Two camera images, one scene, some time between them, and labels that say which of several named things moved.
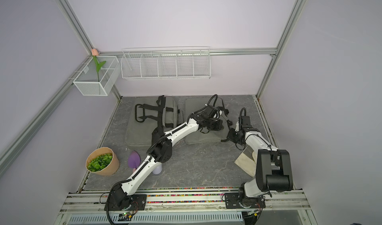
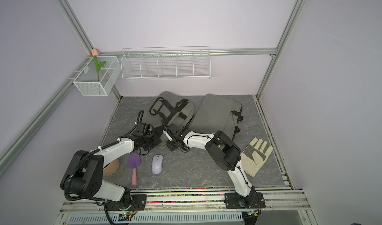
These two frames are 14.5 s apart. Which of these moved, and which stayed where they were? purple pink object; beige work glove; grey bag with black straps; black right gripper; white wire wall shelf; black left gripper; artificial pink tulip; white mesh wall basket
Moved: grey bag with black straps; black left gripper; black right gripper
Stayed: artificial pink tulip; white mesh wall basket; beige work glove; white wire wall shelf; purple pink object
